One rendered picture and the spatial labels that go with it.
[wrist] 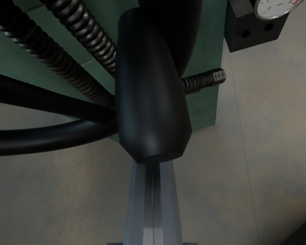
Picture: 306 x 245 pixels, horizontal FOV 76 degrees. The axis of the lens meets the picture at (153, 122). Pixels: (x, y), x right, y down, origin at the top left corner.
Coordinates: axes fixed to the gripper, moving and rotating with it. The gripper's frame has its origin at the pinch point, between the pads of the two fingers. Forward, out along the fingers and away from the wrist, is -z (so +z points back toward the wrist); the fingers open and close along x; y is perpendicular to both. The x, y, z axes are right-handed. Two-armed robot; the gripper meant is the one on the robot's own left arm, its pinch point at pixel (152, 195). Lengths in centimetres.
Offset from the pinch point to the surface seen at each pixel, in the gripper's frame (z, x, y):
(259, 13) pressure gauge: -22.7, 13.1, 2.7
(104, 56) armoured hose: -13.7, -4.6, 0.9
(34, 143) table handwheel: -9.9, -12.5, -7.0
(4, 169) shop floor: -62, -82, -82
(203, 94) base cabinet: -44, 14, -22
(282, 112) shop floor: -60, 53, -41
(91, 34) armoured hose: -12.7, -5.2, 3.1
